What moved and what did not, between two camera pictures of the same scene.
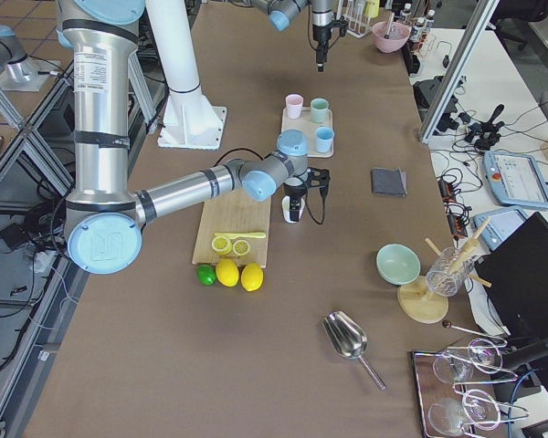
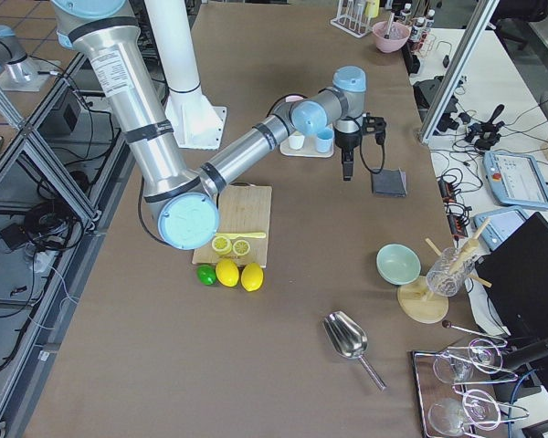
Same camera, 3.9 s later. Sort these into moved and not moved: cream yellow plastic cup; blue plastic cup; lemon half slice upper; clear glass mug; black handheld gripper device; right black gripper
Moved: cream yellow plastic cup; right black gripper
Not moved: lemon half slice upper; blue plastic cup; clear glass mug; black handheld gripper device
